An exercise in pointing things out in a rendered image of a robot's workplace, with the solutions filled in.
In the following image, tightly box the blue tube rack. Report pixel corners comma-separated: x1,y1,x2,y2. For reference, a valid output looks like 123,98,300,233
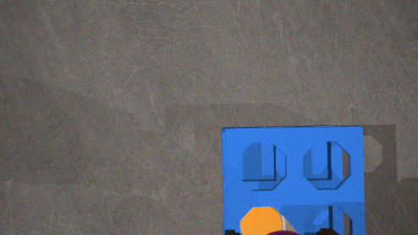
222,126,366,235

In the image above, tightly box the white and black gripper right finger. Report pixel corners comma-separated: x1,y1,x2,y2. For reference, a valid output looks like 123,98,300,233
316,228,339,235

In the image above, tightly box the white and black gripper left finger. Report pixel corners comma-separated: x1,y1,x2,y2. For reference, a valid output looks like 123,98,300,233
224,230,239,235

